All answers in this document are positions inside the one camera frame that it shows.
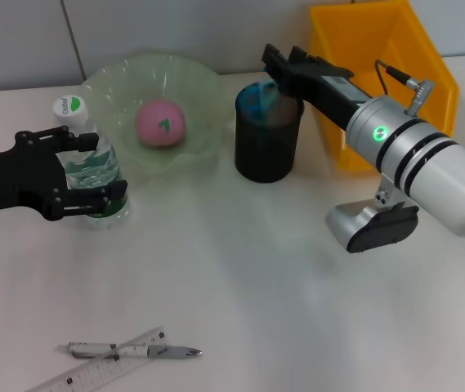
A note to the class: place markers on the clear plastic ruler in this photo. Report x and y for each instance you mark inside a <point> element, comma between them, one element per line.
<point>93,369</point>

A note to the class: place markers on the pink peach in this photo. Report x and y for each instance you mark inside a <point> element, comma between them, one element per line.
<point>154,126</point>

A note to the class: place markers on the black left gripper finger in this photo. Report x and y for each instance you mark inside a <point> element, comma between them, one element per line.
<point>87,140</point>
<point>115,192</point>

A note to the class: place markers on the yellow plastic bin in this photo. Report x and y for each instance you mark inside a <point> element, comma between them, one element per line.
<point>412,41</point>

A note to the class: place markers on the green glass fruit plate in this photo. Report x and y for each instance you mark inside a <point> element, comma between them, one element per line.
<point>134,81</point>

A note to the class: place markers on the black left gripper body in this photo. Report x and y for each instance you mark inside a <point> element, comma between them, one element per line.
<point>15,179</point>

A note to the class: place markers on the clear green-label water bottle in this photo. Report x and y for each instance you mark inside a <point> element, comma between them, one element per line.
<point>93,163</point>

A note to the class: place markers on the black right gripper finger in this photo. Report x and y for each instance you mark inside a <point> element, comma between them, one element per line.
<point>303,57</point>
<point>271,55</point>

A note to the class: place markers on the black mesh pen holder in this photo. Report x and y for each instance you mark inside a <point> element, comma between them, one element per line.
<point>265,151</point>

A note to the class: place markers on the blue and teal scissors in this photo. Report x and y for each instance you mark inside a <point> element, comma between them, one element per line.
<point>258,102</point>

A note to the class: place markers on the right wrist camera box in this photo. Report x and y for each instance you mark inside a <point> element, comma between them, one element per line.
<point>379,228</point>

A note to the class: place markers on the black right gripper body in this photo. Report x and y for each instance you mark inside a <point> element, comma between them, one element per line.
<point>322,98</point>

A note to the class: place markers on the white grey ballpoint pen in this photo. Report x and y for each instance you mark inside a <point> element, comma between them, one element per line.
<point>162,352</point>

